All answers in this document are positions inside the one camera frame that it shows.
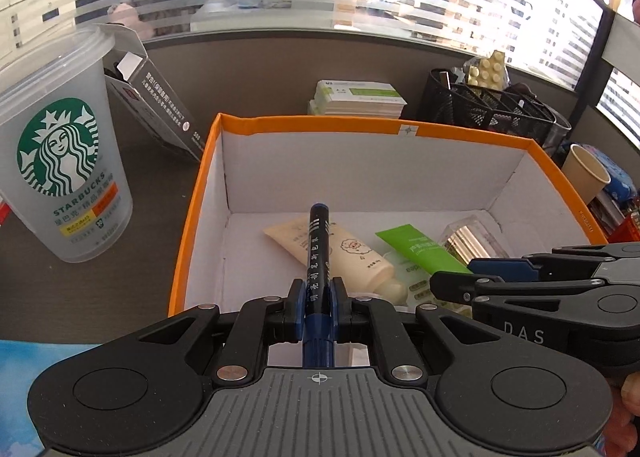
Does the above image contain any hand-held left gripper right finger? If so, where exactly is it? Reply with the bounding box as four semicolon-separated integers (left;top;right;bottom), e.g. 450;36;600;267
330;278;504;384

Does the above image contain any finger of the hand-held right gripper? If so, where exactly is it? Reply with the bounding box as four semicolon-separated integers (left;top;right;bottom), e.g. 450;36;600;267
469;243;640;283
429;271;640;310

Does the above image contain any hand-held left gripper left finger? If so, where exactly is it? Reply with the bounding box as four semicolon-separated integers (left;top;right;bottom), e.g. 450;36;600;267
134;280;307;386

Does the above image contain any clear gold-lined small box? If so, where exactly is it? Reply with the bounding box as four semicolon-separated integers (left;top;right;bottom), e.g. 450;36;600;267
437;218;511;260

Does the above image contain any cream tube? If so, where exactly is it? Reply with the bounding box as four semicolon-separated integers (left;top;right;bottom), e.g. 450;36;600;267
262;217;408;305

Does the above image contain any white packet green print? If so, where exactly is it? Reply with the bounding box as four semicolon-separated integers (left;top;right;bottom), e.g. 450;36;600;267
390;257;471;313

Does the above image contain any green tube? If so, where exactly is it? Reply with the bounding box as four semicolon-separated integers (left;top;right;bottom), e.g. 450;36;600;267
375;224;473;275

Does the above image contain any dark blue marker pen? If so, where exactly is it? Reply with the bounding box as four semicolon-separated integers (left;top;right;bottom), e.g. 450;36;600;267
301;202;335;369

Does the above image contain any orange cardboard box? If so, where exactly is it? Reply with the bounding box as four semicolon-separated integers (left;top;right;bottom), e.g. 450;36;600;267
167;112;610;369

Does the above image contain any person's right hand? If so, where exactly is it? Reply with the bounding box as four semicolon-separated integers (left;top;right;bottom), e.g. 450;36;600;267
606;371;640;457

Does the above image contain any beige paper cup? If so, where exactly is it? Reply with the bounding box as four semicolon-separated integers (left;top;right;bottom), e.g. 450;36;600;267
561;143;612;205

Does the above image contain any blue patterned packet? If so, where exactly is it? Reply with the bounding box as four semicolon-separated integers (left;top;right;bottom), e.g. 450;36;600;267
582;144;635;200

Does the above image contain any round metal tin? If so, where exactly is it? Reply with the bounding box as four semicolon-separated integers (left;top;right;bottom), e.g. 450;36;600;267
542;112;572;153

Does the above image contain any black mesh desk organizer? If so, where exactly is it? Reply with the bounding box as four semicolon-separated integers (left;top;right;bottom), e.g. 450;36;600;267
424;68;558;140

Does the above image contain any plain white box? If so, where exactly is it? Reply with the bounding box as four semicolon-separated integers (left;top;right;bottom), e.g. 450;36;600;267
307;100;404;119

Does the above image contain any cream building block plate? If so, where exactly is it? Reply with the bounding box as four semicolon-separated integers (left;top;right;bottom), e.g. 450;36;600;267
465;50;508;91

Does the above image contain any white box green label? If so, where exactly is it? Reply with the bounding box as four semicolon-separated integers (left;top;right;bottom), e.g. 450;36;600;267
315;80;407;107

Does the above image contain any dark grey printed box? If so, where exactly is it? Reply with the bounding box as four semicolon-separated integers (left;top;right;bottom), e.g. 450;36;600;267
102;23;207;160

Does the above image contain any white partition sign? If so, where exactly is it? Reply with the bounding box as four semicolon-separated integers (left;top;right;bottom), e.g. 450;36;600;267
602;12;640;80

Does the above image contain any translucent plastic cup green logo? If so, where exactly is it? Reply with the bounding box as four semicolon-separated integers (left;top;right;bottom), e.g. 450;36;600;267
0;26;135;264

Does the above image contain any blue printed desk mat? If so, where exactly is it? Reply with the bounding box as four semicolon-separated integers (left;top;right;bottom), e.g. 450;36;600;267
0;339;101;457

